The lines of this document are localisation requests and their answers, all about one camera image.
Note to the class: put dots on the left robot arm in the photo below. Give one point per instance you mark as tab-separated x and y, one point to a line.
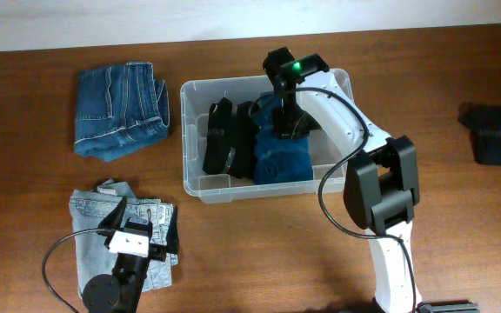
120	290

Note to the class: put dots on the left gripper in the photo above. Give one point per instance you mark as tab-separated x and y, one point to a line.
158	251

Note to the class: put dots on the clear plastic storage bin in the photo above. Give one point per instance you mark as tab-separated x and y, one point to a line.
196	98

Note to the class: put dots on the black garment with tape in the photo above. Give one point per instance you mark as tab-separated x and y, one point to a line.
230	140

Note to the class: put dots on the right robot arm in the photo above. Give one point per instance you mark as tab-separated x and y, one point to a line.
381	187

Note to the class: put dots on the light blue jeans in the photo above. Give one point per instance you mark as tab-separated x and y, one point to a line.
89	207

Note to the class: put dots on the dark navy garment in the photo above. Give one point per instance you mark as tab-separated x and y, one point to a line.
484	123

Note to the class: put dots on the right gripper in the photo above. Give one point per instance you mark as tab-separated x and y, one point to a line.
280	129

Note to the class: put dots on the teal blue shirt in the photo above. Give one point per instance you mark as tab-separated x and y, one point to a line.
278	160

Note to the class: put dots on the dark blue folded jeans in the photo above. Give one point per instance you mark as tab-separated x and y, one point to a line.
121	108

